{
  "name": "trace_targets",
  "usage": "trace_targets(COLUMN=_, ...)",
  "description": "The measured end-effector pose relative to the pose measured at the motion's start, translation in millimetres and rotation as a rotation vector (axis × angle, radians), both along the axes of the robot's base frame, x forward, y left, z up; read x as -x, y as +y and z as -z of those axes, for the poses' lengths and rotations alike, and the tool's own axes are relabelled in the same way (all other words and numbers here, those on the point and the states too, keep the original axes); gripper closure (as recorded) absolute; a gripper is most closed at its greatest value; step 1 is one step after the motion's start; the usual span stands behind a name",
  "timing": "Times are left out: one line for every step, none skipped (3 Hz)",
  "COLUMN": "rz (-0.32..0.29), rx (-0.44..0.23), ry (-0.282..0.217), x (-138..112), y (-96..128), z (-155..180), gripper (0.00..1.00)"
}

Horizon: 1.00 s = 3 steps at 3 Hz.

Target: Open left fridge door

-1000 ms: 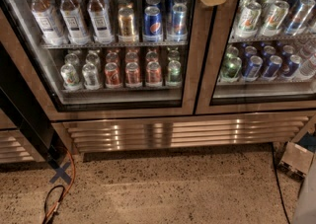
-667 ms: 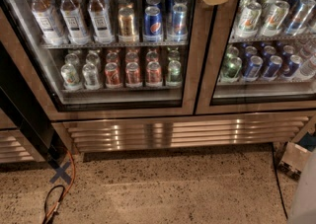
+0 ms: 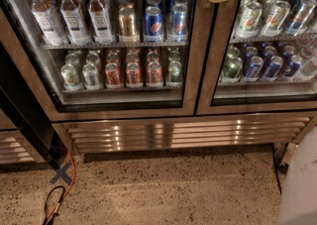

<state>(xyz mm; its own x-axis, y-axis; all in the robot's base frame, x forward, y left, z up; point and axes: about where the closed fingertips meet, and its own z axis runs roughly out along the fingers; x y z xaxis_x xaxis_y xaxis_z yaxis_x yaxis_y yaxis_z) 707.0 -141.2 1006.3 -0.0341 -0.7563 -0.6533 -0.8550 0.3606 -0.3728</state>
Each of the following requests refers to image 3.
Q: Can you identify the glass fridge door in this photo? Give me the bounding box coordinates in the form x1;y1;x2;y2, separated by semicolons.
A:
1;0;212;122
198;0;317;115

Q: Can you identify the robot base box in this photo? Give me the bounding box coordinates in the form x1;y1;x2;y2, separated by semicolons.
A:
279;143;298;170

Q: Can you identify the green can right fridge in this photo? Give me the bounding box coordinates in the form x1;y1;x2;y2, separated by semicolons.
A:
221;57;243;82

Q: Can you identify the neighbouring fridge grille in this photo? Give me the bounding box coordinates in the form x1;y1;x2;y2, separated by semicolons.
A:
0;130;45;165

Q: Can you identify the white 7up can left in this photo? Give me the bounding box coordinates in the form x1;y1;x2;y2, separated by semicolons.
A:
236;2;263;38

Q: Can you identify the white 7up can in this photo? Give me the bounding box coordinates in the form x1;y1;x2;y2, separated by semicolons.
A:
261;0;290;37
236;2;263;38

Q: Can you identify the silver blue diet can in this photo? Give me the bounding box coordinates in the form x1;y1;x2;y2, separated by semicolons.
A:
167;4;188;42

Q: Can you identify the white 7up can right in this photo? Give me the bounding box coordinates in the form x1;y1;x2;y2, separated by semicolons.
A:
261;0;290;37

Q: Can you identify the blue pepsi can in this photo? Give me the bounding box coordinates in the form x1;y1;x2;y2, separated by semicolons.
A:
145;6;163;43

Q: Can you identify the blue silver can upper right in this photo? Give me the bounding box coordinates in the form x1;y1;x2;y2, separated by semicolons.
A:
285;0;317;36

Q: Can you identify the blue can right lower left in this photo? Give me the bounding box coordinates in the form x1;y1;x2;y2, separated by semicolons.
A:
244;56;264;79

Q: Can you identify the green silver can lower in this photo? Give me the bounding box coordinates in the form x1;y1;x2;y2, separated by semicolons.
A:
166;60;182;86

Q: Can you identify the gold soda can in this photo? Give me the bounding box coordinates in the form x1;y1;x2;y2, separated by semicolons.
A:
119;7;140;43

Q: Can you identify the red can right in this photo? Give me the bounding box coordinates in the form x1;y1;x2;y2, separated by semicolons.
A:
147;61;162;87

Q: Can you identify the red can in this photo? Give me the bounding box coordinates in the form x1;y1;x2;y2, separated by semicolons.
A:
105;62;123;88
126;62;143;88
147;61;162;87

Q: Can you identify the red can middle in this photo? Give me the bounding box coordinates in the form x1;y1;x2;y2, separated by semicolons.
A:
126;62;143;88

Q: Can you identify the tea bottle right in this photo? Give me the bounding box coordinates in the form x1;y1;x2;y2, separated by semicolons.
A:
88;0;114;44

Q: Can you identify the tea bottle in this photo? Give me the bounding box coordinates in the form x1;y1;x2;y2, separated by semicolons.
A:
31;0;67;46
60;0;91;46
88;0;114;44

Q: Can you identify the red can left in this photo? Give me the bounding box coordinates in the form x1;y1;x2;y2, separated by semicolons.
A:
105;62;123;88

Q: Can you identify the tea bottle middle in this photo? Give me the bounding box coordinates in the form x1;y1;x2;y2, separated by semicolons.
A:
60;0;91;46

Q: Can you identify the silver can lower shelf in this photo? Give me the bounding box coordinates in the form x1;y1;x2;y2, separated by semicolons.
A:
82;63;102;90

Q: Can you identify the white green can far left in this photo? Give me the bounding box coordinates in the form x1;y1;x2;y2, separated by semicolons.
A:
61;63;82;91

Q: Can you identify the tea bottle left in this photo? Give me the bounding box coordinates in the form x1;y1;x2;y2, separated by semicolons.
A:
31;0;67;46

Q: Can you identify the stainless steel vent grille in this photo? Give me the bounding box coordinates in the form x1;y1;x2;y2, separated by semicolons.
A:
53;113;312;155

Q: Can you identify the black cable right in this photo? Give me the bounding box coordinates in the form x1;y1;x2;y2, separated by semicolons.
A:
271;144;283;194

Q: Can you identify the black cable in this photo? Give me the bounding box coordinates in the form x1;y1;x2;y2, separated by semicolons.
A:
271;144;283;194
43;184;66;225

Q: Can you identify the orange cable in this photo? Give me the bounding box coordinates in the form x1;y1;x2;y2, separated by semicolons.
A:
41;151;77;225

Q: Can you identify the black cable left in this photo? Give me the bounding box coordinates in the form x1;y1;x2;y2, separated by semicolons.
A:
43;184;66;225

